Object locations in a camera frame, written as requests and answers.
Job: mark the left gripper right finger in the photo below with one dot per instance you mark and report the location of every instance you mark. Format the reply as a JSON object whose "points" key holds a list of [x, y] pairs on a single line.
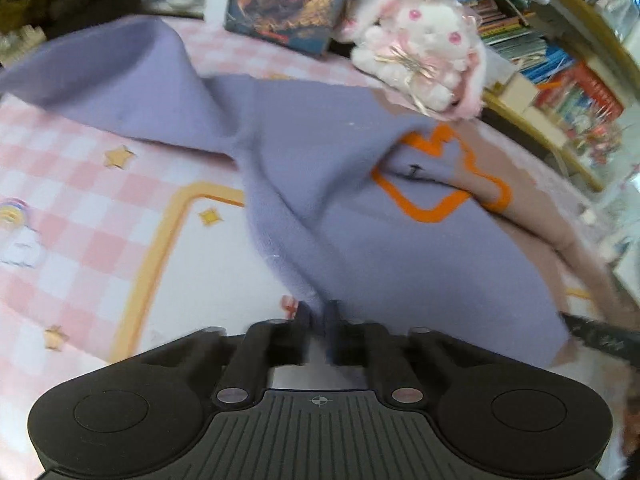
{"points": [[373, 348]]}

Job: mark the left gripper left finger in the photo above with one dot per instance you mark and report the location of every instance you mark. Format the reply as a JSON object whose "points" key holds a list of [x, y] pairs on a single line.
{"points": [[265, 346]]}

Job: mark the purple and mauve sweater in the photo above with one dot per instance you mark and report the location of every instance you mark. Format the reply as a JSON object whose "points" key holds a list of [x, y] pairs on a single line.
{"points": [[404, 220]]}

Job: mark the white power adapter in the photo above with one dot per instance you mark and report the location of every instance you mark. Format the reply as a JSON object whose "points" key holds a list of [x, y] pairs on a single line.
{"points": [[589, 217]]}

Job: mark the colourful flower bouquet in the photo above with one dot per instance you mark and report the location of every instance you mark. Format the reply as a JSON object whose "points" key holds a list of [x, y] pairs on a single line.
{"points": [[596, 138]]}

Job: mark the pink checkered desk mat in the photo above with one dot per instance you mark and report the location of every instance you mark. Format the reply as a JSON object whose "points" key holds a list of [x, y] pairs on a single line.
{"points": [[113, 246]]}

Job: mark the white pink plush bunny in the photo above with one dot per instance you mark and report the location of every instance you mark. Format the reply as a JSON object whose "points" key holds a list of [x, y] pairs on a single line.
{"points": [[428, 50]]}

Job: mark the row of shelf books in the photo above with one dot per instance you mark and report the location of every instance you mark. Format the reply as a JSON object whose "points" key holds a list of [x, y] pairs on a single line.
{"points": [[565, 88]]}

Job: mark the Harry Potter book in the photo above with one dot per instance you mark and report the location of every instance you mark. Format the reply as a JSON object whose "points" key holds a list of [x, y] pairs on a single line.
{"points": [[301, 25]]}

